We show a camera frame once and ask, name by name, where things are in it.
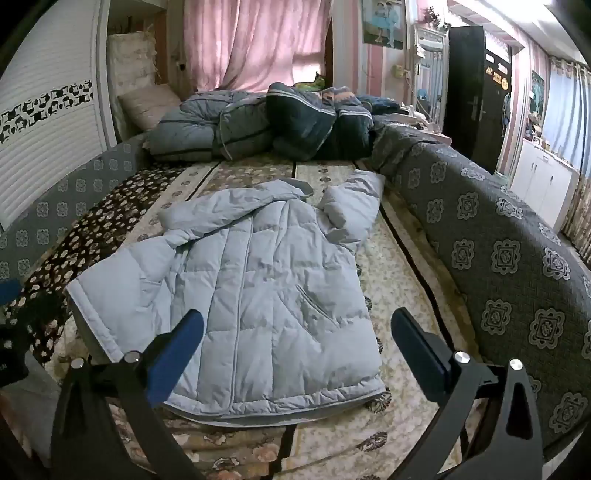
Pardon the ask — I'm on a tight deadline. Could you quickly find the green toy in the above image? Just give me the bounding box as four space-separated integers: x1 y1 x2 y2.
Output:
295 73 327 91

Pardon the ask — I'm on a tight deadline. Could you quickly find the blue striped curtain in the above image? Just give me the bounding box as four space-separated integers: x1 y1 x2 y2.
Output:
540 58 591 171

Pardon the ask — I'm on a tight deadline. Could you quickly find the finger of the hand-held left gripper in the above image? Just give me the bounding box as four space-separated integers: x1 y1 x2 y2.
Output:
0 278 24 309

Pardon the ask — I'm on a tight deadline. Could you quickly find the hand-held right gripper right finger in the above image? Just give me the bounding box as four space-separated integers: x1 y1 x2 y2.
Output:
390 307 546 480

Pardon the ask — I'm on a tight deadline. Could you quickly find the light blue puffer jacket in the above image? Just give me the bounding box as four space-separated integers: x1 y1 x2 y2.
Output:
65 171 387 423

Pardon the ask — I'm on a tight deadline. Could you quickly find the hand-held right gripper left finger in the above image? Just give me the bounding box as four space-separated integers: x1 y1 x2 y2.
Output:
51 308 206 480

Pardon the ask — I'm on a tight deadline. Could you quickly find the white framed mirror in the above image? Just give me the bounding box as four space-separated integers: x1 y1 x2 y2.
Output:
411 23 451 125

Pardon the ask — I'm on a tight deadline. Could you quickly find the beige floral bed sheet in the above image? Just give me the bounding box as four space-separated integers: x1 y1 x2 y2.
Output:
46 159 490 480

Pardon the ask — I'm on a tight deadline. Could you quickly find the blue-grey quilt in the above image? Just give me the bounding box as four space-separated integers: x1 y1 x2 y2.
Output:
145 90 278 162

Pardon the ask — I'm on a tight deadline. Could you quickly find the beige pillow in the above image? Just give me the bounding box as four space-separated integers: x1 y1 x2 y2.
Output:
117 85 183 132

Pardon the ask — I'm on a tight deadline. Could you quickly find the dark clothes pile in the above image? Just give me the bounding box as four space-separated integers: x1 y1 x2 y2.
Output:
265 82 402 160

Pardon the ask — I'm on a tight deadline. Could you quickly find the grey patterned bed cover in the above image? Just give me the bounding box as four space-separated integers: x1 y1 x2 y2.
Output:
369 124 591 457
0 138 151 282

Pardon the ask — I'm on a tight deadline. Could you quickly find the small wall picture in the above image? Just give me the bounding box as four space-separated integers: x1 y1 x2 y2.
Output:
531 70 547 114

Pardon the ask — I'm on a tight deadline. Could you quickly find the black door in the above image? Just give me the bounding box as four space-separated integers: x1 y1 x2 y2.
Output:
443 25 513 174

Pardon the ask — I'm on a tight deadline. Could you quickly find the white quilted bundle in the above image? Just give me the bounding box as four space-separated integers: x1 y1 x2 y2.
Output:
108 30 158 88

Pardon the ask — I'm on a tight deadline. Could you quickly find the wall poster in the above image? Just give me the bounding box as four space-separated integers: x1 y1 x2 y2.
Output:
361 0 407 51

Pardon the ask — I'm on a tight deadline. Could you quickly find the white cabinet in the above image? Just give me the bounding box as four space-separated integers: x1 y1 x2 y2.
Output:
510 138 580 232

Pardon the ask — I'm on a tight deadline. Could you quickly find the brown floral blanket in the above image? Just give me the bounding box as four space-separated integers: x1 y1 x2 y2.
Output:
0 164 190 370

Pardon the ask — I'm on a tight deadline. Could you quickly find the pink curtain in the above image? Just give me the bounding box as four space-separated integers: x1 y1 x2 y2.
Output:
184 0 333 93

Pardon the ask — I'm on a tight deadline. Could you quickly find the white slatted wardrobe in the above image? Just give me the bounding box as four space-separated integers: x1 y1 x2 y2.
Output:
0 0 121 232

